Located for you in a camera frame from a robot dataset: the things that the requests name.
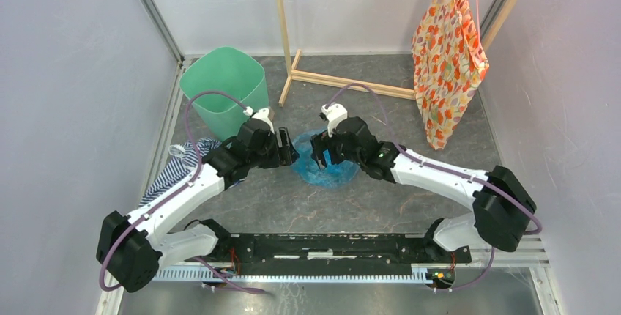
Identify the blue plastic trash bag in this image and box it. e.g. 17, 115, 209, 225
291, 130, 360, 188

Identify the green plastic trash bin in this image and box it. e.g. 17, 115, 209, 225
179, 47, 270, 140

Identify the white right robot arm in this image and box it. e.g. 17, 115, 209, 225
311, 117, 536, 262

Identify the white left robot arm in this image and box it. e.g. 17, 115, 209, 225
96, 118, 299, 292

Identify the blue striped cloth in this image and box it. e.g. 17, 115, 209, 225
138, 138, 221, 207

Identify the floral orange cloth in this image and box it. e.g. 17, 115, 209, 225
412, 0, 489, 150

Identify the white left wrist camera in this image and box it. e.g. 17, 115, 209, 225
242, 106, 275, 133

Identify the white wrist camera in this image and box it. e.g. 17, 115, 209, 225
321, 103, 348, 137
242, 106, 275, 133

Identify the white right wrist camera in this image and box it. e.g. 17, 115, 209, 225
321, 103, 348, 137

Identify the wooden clothes rack frame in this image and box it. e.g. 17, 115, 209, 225
275, 0, 414, 107

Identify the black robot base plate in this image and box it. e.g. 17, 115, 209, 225
200, 219, 472, 276

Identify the white slotted cable duct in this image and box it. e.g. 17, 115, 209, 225
153, 264, 432, 285

